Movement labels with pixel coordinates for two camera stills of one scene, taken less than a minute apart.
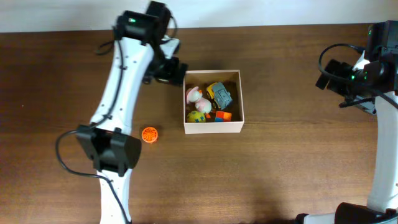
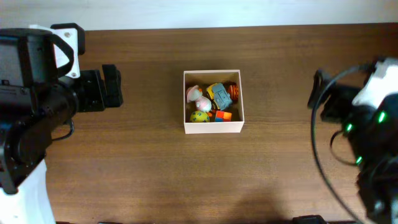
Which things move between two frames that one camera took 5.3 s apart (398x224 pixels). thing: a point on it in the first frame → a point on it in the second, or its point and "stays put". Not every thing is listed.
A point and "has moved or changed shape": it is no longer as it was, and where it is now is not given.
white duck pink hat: [193, 94] stays put
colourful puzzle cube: [222, 116] stays put
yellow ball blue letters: [195, 116] has moved or changed shape
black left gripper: [172, 77] → [115, 91]
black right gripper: [336, 83] → [338, 93]
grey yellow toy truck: [221, 95] stays put
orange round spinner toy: [149, 134] → [233, 91]
